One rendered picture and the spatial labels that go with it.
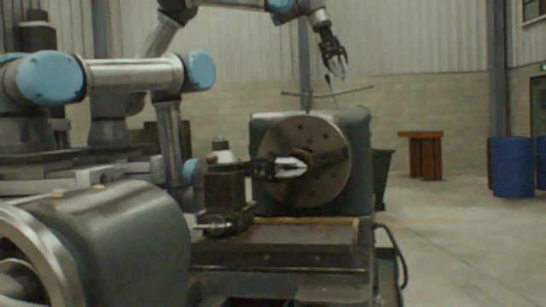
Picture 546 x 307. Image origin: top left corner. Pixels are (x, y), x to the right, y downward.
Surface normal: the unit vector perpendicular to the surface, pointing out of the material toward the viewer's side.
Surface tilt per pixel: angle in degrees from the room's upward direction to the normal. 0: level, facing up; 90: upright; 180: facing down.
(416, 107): 90
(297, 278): 88
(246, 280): 88
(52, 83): 91
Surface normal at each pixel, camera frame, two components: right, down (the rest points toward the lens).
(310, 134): -0.23, 0.06
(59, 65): 0.66, 0.02
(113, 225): 0.71, -0.65
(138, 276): 0.96, 0.00
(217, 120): 0.06, 0.05
